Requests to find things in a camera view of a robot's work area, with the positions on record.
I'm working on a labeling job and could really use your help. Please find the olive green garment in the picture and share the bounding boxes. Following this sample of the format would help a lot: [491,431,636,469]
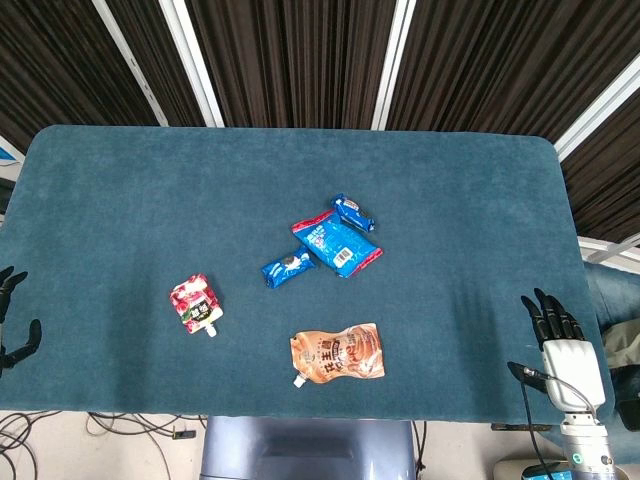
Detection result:
[601,319,640,372]

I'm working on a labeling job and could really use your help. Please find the red jelly spout pouch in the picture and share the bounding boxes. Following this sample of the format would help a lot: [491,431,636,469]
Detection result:
[168,272,225,338]

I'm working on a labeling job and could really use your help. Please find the white device with screen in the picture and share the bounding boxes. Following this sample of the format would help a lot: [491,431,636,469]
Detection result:
[493,456,576,480]

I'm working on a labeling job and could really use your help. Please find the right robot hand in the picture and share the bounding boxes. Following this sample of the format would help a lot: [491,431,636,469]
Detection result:
[507,287,607,416]

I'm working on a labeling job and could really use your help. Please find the blue fabric seat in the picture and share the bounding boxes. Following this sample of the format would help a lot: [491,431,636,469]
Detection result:
[582,261,640,351]

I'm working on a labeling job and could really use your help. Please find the orange-brown drink spout pouch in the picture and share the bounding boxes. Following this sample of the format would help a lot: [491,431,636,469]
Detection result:
[289,321,387,389]

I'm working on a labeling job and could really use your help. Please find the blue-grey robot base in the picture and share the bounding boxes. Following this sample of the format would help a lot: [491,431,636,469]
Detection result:
[199,414,419,480]

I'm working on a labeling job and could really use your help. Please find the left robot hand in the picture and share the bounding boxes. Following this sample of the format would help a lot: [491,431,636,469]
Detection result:
[0,266,43,374]

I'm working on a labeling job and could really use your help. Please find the thin white frame bar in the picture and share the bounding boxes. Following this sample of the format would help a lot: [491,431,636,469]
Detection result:
[91,0,170,127]

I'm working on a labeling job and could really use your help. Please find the looping black floor cable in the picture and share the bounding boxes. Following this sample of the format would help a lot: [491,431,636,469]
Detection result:
[84,410,207,480]

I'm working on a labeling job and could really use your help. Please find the blue Oreo packet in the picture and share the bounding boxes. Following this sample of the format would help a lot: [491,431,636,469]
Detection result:
[329,192,378,234]

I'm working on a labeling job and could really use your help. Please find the tangled black floor cables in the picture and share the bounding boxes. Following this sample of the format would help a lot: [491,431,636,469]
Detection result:
[0,409,64,480]

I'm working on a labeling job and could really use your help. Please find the black object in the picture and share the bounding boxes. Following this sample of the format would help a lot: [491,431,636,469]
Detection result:
[616,393,640,432]

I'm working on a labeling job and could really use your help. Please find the black hanging cable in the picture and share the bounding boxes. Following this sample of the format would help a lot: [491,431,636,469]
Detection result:
[410,419,430,474]

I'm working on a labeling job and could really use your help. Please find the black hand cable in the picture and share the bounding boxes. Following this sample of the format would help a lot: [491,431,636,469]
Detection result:
[518,366,601,480]

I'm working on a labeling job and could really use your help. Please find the large blue snack bag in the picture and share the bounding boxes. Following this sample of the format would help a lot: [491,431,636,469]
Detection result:
[290,209,385,279]

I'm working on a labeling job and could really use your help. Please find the blue and white sign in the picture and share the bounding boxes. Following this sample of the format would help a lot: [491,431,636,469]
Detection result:
[0,133,26,171]

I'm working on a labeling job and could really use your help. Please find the white metal frame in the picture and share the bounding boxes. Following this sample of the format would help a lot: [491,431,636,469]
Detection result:
[576,233,640,274]

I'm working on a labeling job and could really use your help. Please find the small blue cookie packet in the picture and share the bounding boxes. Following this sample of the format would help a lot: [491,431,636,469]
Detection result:
[260,244,317,291]

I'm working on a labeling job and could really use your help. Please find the teal table cloth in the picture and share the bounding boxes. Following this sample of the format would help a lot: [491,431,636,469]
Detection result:
[0,124,617,427]

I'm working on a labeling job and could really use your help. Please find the wide white frame bar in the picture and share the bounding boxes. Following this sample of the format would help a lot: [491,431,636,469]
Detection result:
[553,63,640,162]
[370,0,418,132]
[158,0,226,129]

